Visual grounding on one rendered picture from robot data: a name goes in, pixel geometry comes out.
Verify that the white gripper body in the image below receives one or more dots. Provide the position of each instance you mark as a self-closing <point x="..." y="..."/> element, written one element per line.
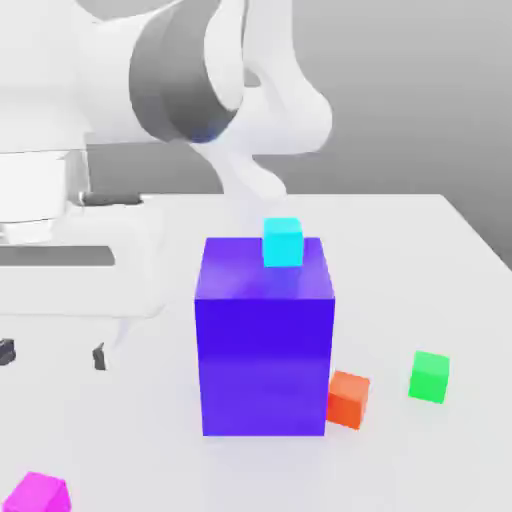
<point x="132" y="280"/>

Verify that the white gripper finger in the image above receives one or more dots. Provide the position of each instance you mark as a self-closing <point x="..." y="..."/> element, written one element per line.
<point x="6" y="352"/>
<point x="100" y="358"/>

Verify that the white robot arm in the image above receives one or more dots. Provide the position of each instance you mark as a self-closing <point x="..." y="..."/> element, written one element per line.
<point x="100" y="80"/>

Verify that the small magenta cube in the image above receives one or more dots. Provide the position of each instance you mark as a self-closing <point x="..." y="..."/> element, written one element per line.
<point x="36" y="494"/>

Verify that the small cyan cube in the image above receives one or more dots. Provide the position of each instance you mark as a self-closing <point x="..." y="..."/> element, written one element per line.
<point x="283" y="244"/>

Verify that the small orange cube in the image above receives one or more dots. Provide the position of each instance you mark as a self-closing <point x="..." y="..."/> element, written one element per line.
<point x="347" y="400"/>

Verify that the small green cube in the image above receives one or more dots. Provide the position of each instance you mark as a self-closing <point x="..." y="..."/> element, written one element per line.
<point x="428" y="378"/>

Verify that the large blue box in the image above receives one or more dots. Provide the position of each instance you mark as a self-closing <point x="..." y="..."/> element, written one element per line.
<point x="264" y="360"/>

